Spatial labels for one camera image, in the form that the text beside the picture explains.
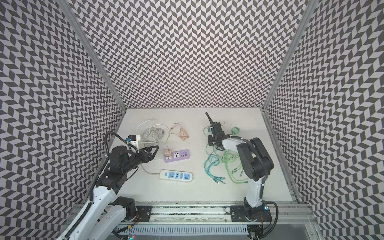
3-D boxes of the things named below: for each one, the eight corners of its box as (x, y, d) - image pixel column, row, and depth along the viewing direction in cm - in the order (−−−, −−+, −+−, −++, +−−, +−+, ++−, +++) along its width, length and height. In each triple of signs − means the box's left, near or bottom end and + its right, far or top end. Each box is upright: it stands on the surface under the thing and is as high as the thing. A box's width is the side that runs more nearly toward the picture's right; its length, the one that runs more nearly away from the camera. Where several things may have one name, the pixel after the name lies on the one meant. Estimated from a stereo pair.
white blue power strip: (159, 179, 85) (158, 177, 83) (161, 171, 89) (160, 169, 86) (191, 183, 84) (191, 181, 82) (193, 174, 87) (192, 172, 85)
